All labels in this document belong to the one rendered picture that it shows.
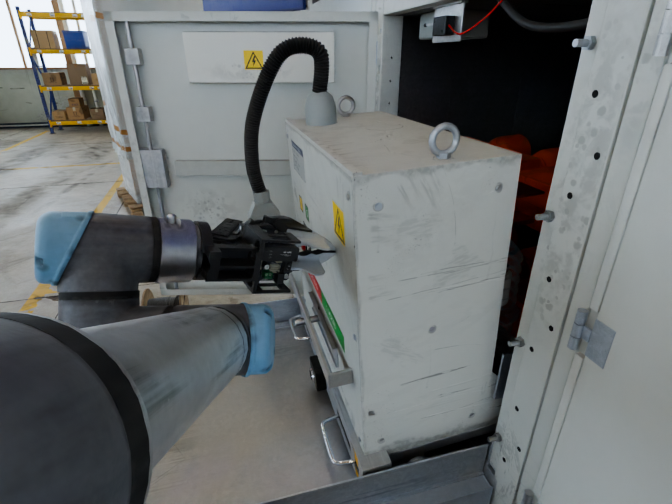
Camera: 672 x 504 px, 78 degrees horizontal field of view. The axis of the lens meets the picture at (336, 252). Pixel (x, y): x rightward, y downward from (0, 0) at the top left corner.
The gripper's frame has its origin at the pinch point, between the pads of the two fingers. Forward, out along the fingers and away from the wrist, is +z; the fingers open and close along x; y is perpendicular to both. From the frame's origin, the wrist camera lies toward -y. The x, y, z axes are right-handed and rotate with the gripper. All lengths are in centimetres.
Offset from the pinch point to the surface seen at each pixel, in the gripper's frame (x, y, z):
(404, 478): -33.3, 16.3, 14.2
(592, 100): 26.3, 23.7, 12.7
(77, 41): 56, -1044, -12
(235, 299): -109, -192, 67
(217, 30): 32, -59, -4
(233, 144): 7, -59, 4
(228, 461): -43.1, -4.7, -7.0
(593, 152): 21.3, 25.4, 13.6
